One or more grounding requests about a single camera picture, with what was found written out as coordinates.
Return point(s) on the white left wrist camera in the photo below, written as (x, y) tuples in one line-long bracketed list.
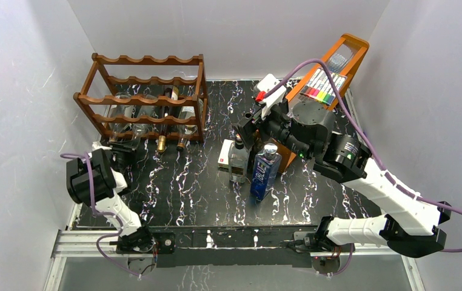
[(96, 145)]

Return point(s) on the clear whisky bottle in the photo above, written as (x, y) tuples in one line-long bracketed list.
[(238, 160)]

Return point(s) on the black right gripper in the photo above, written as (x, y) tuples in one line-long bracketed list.
[(247, 134)]

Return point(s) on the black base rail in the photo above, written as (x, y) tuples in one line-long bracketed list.
[(235, 245)]

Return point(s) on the pack of coloured markers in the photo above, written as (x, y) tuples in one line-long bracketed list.
[(319, 88)]

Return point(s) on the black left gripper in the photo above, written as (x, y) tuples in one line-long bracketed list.
[(125, 148)]

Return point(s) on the brown wooden wine rack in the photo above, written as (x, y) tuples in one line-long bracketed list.
[(101, 123)]

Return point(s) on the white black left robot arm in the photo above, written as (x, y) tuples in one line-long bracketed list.
[(94, 179)]

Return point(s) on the dark green wine bottle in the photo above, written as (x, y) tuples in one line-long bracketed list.
[(249, 120)]

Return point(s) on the blue bottle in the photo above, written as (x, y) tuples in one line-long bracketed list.
[(265, 168)]

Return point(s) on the orange wooden display rack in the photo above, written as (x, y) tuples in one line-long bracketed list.
[(343, 59)]

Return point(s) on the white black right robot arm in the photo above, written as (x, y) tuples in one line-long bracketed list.
[(407, 226)]

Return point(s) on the white red small box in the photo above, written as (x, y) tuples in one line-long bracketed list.
[(223, 159)]

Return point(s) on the clear lower bottle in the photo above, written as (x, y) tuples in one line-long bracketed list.
[(185, 131)]

